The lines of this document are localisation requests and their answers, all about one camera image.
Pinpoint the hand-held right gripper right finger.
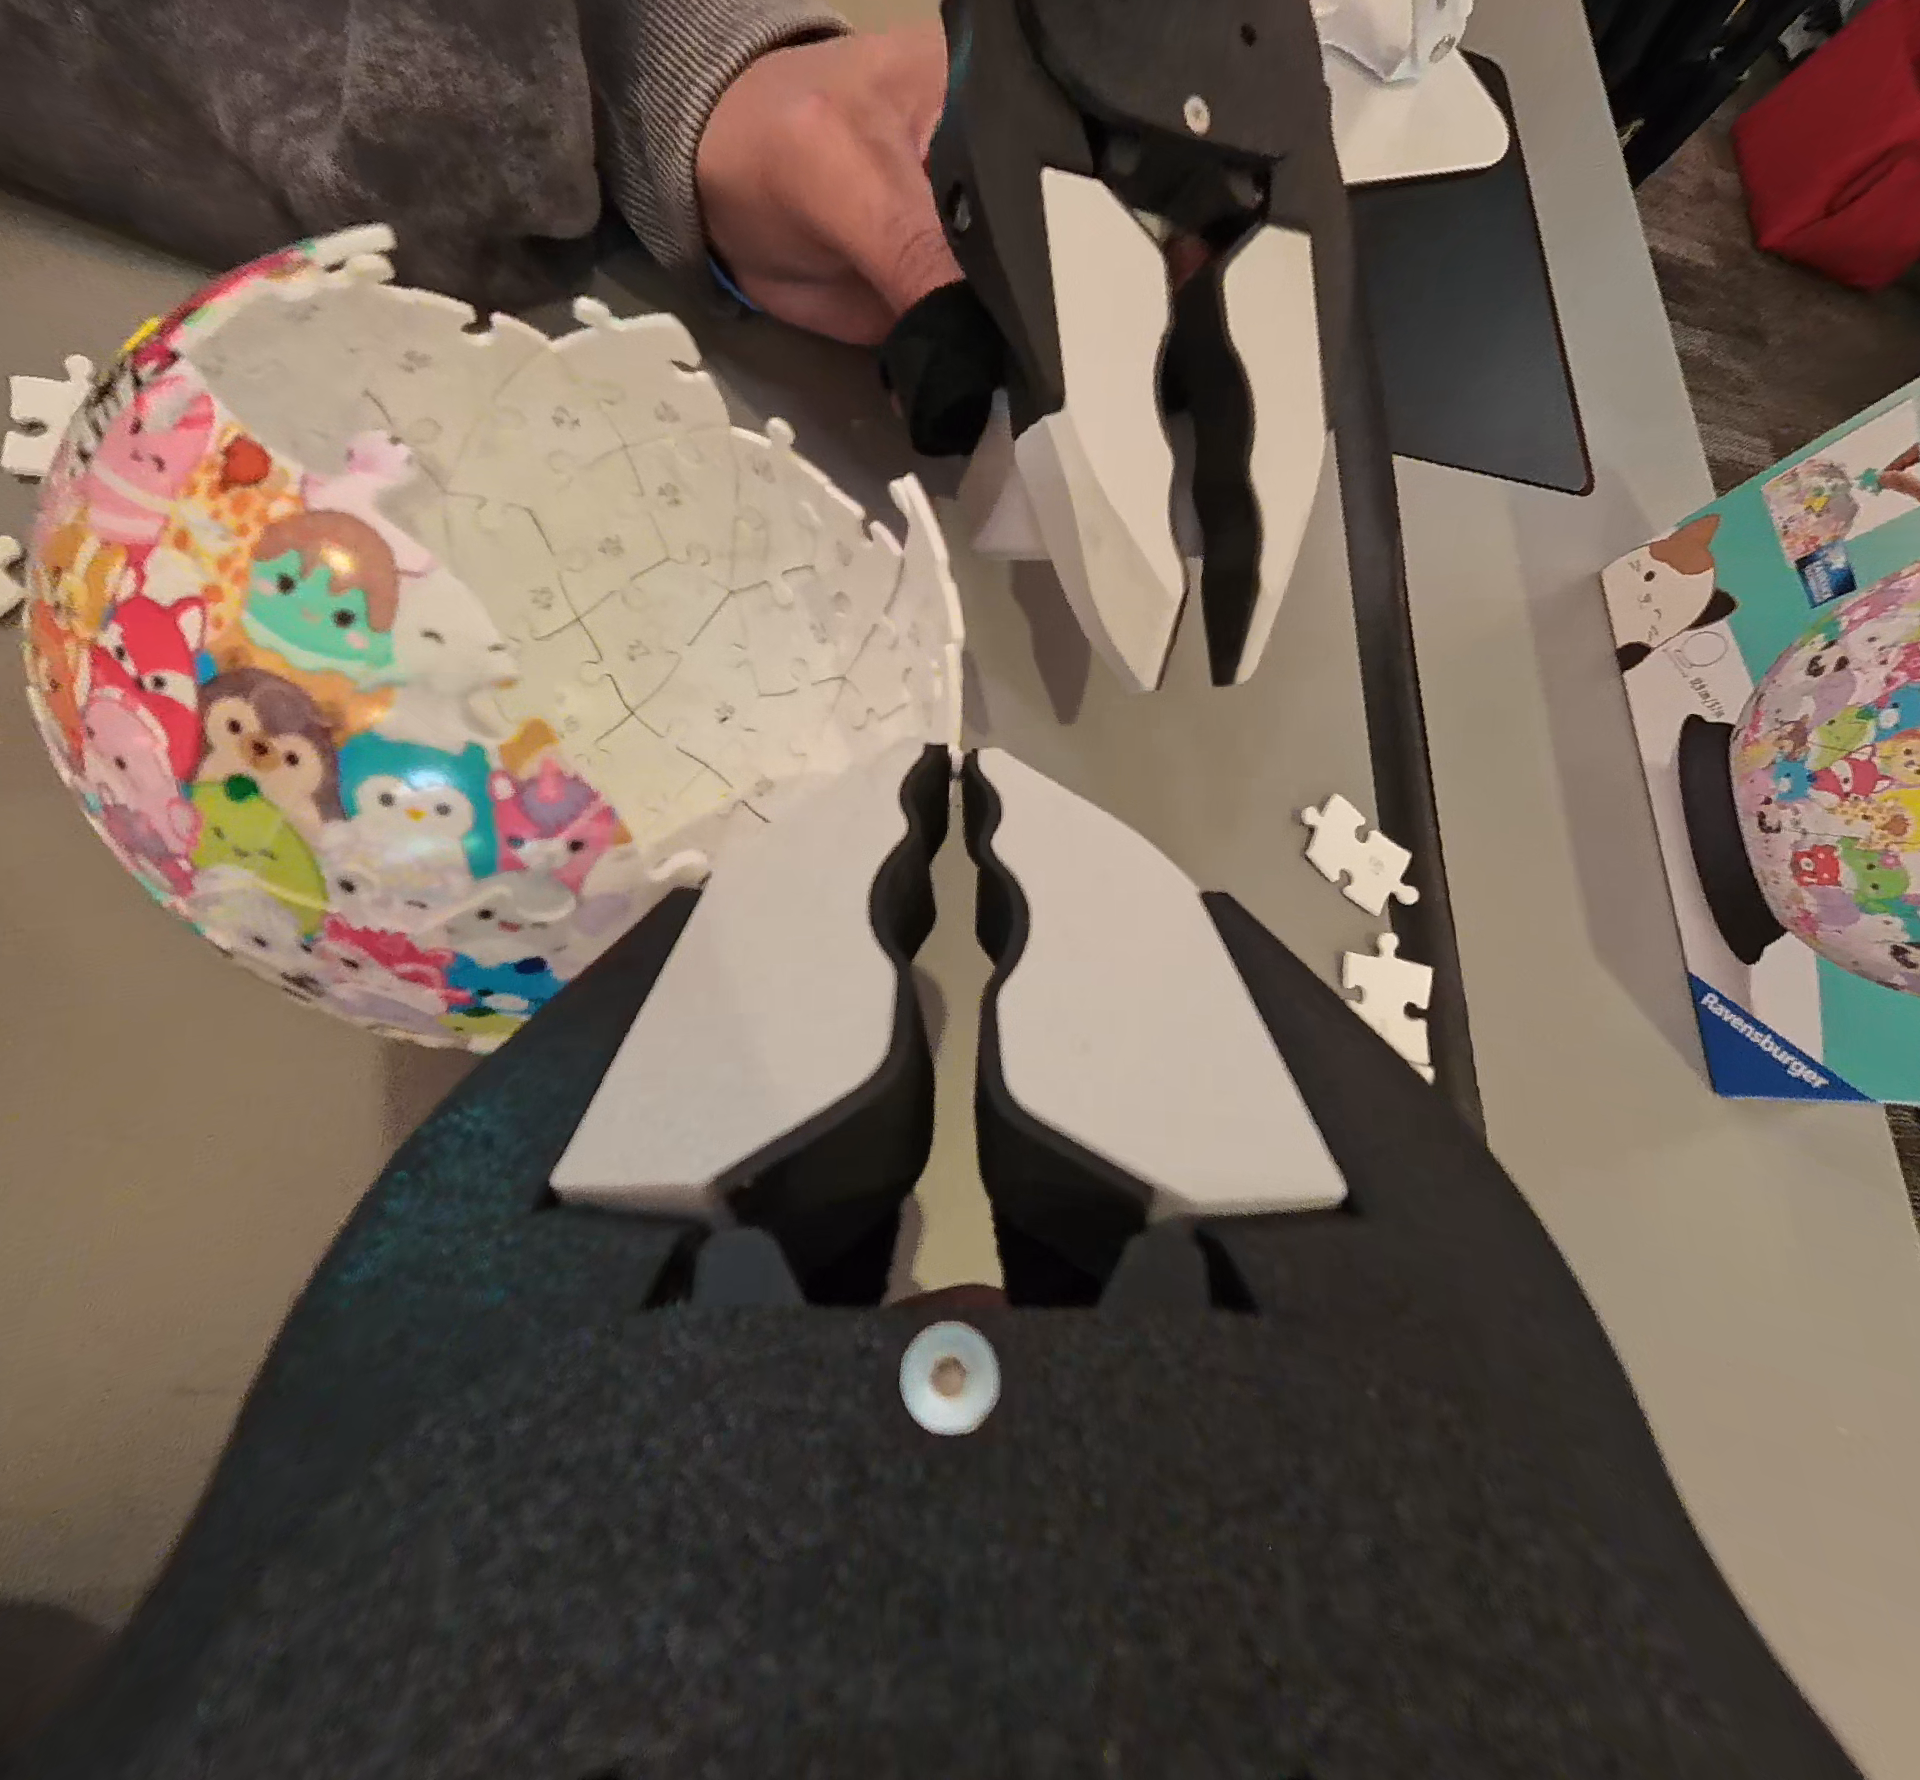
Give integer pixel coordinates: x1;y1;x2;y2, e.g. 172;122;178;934
961;743;1353;1308

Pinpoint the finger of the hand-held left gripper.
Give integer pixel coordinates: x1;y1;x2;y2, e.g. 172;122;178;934
956;162;1196;697
1195;222;1330;690

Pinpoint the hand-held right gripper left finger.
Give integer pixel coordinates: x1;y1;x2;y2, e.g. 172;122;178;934
547;746;956;1303

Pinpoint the colourful puzzle ball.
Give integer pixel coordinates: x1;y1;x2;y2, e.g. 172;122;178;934
25;228;972;1054

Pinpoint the person's left forearm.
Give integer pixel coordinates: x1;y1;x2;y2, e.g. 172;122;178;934
0;0;848;308

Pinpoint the single white puzzle piece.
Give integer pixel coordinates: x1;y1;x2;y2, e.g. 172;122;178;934
1296;793;1424;919

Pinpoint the colourful puzzle box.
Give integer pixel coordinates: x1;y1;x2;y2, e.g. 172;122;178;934
1601;377;1920;1107

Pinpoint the row of white puzzle pieces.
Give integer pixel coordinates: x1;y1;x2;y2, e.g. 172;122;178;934
0;355;101;626

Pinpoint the person's left hand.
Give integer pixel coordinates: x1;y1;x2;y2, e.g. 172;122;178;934
697;18;969;347

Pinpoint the black flat panel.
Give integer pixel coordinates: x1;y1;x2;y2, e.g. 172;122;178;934
1353;137;1598;499

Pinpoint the white desk stand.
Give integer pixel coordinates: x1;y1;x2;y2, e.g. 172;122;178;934
1245;0;1514;185

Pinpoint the red cloth bag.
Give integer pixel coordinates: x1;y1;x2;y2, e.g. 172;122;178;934
1736;67;1920;292

